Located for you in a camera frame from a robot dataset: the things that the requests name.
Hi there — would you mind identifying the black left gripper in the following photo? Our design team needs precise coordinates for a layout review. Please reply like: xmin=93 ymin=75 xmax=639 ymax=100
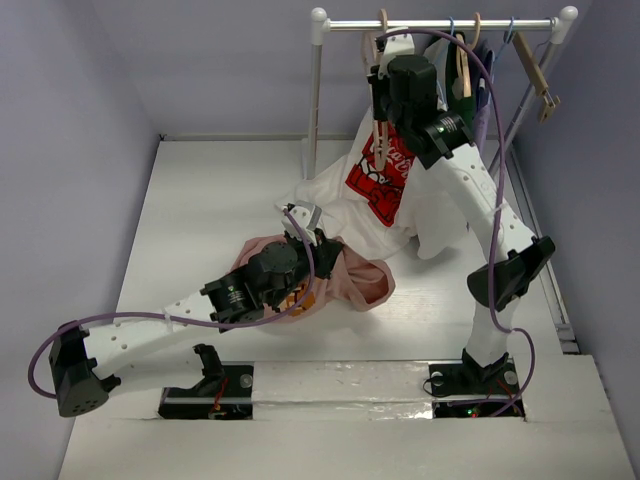
xmin=266 ymin=228 xmax=342 ymax=308

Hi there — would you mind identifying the pink t shirt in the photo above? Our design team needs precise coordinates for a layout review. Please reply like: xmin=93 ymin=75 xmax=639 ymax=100
xmin=230 ymin=234 xmax=395 ymax=324

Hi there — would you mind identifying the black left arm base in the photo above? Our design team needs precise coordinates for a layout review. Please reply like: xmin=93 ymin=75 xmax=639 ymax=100
xmin=158 ymin=344 xmax=254 ymax=420

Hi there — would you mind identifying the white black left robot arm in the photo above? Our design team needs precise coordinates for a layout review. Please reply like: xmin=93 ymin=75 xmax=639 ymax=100
xmin=49 ymin=230 xmax=344 ymax=418

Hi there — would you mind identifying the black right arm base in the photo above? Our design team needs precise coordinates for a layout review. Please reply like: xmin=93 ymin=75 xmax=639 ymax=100
xmin=422 ymin=351 xmax=525 ymax=419

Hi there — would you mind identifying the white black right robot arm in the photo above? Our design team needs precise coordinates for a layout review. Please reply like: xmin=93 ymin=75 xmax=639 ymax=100
xmin=369 ymin=54 xmax=555 ymax=392

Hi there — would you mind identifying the white red print t shirt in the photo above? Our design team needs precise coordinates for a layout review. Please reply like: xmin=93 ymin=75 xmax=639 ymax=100
xmin=277 ymin=111 xmax=467 ymax=260

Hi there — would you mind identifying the green shirt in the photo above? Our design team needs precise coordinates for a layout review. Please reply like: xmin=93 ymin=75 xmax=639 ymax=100
xmin=424 ymin=37 xmax=475 ymax=126

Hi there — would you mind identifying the beige hanger with green shirt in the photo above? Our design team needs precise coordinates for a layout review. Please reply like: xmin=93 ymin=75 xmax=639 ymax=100
xmin=455 ymin=12 xmax=481 ymax=99

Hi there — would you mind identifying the lavender shirt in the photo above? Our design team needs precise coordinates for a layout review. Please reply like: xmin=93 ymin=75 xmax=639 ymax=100
xmin=469 ymin=40 xmax=495 ymax=153

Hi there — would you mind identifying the wooden clip hanger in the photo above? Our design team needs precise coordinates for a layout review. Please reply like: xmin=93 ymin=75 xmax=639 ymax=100
xmin=512 ymin=32 xmax=560 ymax=129

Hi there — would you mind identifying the white metal clothes rack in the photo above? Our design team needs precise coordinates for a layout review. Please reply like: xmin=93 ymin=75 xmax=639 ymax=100
xmin=301 ymin=6 xmax=579 ymax=180

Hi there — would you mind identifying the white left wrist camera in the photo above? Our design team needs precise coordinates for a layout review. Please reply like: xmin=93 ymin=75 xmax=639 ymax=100
xmin=282 ymin=201 xmax=322 ymax=246

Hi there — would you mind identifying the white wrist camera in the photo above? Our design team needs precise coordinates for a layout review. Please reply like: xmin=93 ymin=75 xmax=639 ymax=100
xmin=282 ymin=201 xmax=322 ymax=246
xmin=379 ymin=33 xmax=415 ymax=70

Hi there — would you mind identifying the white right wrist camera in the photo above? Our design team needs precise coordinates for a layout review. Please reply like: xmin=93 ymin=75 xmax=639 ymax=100
xmin=379 ymin=33 xmax=415 ymax=70

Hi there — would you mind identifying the blue wire hanger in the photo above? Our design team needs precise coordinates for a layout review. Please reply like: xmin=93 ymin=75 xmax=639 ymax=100
xmin=480 ymin=17 xmax=515 ymax=106
xmin=433 ymin=16 xmax=455 ymax=75

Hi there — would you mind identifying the blue wire hanger right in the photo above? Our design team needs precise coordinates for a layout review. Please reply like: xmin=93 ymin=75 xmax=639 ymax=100
xmin=480 ymin=17 xmax=515 ymax=106

